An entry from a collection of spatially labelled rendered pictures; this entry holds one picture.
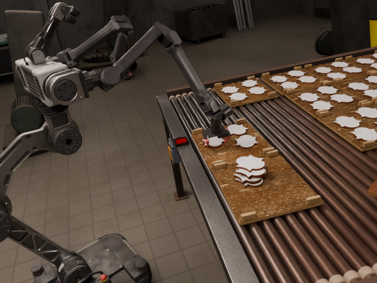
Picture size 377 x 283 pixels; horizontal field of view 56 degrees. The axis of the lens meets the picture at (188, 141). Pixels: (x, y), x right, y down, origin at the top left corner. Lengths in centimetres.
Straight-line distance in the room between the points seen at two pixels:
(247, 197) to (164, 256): 126
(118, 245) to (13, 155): 96
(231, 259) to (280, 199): 36
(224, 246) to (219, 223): 13
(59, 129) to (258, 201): 100
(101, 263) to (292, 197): 133
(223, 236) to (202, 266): 116
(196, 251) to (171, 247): 20
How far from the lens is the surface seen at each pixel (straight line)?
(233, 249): 133
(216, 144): 190
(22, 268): 303
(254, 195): 152
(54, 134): 183
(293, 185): 158
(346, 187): 163
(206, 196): 157
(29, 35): 482
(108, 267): 233
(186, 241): 271
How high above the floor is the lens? 187
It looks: 28 degrees down
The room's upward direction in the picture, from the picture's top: 9 degrees counter-clockwise
